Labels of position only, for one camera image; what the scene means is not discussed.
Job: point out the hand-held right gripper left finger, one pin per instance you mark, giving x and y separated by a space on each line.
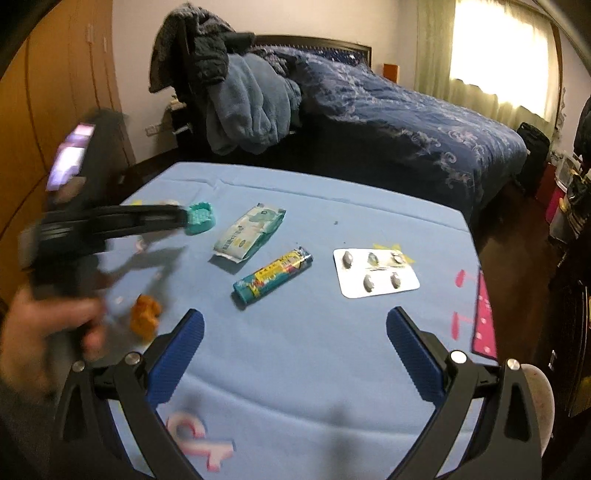
178 355

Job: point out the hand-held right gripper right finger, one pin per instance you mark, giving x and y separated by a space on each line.
415 355

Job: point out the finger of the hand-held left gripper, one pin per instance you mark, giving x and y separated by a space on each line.
147 217

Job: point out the orange piece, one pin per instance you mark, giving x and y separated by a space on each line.
145 317

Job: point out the teal bumpy plastic piece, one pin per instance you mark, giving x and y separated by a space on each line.
201 218

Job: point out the silver pill blister pack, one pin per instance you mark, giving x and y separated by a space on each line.
376 274

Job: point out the green white tissue pack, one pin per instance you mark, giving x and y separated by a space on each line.
249 230

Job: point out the colourful printed lighter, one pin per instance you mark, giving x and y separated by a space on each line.
272 277

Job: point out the white pink-speckled basin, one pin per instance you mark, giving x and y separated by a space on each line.
540 401

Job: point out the person's left forearm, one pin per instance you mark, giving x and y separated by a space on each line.
23 429

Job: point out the person's left hand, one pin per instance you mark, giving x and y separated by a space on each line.
41 332

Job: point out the dark nightstand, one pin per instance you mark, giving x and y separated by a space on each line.
184 127

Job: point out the blue printed tablecloth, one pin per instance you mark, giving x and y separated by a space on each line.
300 360

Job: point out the blue fleece blanket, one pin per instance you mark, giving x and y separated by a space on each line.
249 110

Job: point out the wooden wardrobe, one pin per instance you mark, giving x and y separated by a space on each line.
46 69

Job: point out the dark padded jacket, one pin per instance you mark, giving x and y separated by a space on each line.
212 55

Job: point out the grey patterned garment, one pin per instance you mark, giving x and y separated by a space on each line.
173 41

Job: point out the pink storage box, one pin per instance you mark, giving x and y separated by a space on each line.
554 203

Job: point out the black suitcase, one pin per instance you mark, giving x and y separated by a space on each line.
533 157

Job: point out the bed with blue bedding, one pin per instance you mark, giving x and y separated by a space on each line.
406 124

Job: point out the white storage box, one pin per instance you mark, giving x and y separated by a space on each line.
566 170

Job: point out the dark blue starred pillow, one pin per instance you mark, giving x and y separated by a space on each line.
332 54

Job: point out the dark wooden headboard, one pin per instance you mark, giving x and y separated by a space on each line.
323 41

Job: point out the black hanging coat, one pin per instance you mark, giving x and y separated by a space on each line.
584 129

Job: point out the orange wooden nightstand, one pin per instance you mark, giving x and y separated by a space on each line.
391 73

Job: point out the pale green curtain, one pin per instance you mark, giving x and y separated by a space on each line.
434 55

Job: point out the wall outlet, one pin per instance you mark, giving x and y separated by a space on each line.
153 129

